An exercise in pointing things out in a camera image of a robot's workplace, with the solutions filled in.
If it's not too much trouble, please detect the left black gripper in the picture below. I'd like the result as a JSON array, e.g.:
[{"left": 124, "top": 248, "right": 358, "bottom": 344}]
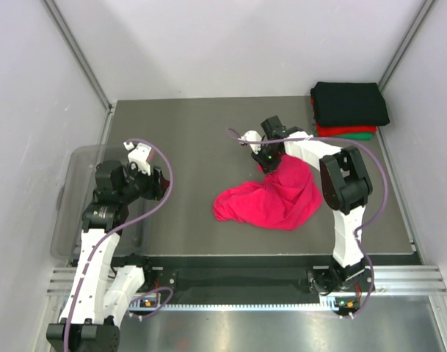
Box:
[{"left": 118, "top": 161, "right": 170, "bottom": 204}]

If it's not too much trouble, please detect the pink t shirt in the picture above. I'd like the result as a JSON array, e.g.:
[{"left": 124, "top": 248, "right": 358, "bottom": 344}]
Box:
[{"left": 212, "top": 155, "right": 323, "bottom": 231}]

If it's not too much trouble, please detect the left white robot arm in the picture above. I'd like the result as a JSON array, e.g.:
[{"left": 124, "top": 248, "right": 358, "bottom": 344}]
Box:
[{"left": 46, "top": 160, "right": 170, "bottom": 351}]

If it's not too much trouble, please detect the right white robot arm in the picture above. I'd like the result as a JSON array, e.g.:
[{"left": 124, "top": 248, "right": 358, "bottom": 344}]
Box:
[{"left": 241, "top": 116, "right": 373, "bottom": 296}]

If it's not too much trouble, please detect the red folded t shirt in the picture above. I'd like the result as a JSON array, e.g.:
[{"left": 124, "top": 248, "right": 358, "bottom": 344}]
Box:
[{"left": 310, "top": 95, "right": 377, "bottom": 138}]

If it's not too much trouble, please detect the clear plastic bin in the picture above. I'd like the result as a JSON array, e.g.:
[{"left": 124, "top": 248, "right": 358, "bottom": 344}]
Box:
[{"left": 51, "top": 144, "right": 153, "bottom": 260}]

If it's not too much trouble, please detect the black folded t shirt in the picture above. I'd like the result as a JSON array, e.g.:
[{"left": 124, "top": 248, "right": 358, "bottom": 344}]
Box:
[{"left": 310, "top": 81, "right": 390, "bottom": 127}]

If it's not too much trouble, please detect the green folded t shirt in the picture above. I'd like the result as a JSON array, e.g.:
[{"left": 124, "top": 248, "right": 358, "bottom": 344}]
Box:
[{"left": 310, "top": 120, "right": 373, "bottom": 142}]

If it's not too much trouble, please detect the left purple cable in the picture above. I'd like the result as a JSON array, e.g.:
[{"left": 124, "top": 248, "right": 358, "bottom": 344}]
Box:
[{"left": 63, "top": 137, "right": 174, "bottom": 349}]

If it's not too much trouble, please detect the purple cable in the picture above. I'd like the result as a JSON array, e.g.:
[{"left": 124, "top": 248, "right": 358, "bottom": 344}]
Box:
[
  {"left": 226, "top": 127, "right": 389, "bottom": 318},
  {"left": 63, "top": 137, "right": 174, "bottom": 349}
]

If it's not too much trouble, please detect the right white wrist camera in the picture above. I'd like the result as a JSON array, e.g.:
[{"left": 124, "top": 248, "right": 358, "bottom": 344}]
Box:
[{"left": 239, "top": 131, "right": 263, "bottom": 155}]

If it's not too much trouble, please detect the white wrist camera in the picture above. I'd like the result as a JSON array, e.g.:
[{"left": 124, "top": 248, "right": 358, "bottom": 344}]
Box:
[
  {"left": 239, "top": 131, "right": 263, "bottom": 155},
  {"left": 123, "top": 142, "right": 153, "bottom": 176}
]

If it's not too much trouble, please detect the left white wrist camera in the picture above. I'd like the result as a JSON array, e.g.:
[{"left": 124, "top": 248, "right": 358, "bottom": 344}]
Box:
[{"left": 123, "top": 142, "right": 153, "bottom": 176}]

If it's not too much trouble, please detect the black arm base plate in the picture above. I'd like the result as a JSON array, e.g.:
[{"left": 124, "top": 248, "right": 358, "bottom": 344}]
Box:
[{"left": 112, "top": 254, "right": 373, "bottom": 294}]

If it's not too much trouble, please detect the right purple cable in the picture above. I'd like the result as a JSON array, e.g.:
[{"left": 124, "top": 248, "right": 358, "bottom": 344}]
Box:
[{"left": 226, "top": 127, "right": 389, "bottom": 318}]

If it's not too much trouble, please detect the grey slotted cable duct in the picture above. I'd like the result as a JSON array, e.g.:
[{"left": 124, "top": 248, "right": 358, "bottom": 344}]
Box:
[{"left": 61, "top": 296, "right": 360, "bottom": 312}]

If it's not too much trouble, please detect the aluminium frame rail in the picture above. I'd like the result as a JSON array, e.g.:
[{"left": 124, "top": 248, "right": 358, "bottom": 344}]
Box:
[{"left": 47, "top": 265, "right": 447, "bottom": 296}]

